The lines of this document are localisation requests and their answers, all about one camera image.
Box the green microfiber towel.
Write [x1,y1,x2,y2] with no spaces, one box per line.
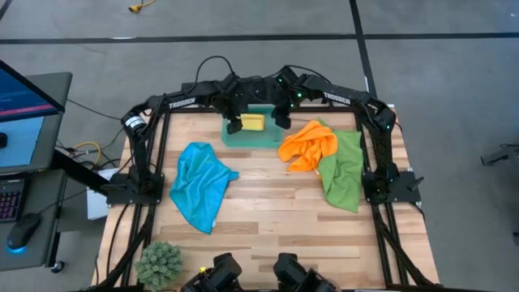
[315,117,365,215]

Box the yellow microfiber towel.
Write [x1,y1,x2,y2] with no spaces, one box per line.
[240,114,265,131]

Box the grey side desk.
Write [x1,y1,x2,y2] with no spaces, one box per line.
[0,169,68,273]

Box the black floor cable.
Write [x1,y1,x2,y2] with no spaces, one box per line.
[66,98,131,122]

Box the backlit computer keyboard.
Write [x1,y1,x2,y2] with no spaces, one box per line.
[0,178,26,223]

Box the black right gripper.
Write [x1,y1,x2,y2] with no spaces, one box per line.
[272,67,305,131]

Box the black desk leg bar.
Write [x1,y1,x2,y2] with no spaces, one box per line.
[50,148,113,195]

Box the white box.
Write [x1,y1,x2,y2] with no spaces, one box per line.
[86,168,121,222]

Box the grey-framed computer screen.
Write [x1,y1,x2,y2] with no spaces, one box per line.
[0,71,73,176]

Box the blue microfiber towel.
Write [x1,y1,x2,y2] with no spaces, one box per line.
[169,141,240,235]

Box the black-framed computer screen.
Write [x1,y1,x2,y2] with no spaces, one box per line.
[0,59,66,123]

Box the black metal table frame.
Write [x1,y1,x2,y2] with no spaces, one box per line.
[92,103,441,292]

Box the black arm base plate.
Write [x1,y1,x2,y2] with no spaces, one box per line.
[362,170,422,205]
[105,172,165,206]

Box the black computer mouse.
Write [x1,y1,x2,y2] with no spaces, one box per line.
[6,213,42,255]

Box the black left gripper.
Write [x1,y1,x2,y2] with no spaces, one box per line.
[212,74,248,135]

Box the black stand foot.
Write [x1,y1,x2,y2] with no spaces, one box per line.
[480,144,519,167]

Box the small green artificial plant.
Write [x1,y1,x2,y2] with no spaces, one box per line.
[135,241,184,292]

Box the teal translucent plastic basket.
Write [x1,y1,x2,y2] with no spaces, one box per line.
[221,103,285,149]

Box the black cable under table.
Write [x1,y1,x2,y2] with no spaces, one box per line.
[105,202,131,281]

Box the orange microfiber towel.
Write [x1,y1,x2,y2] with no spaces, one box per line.
[277,119,339,174]

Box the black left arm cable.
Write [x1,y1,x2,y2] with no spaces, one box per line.
[195,55,237,82]

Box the yellow cable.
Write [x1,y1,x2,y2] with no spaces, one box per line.
[72,140,102,165]

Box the yellow plug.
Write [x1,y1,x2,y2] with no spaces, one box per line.
[128,0,157,13]

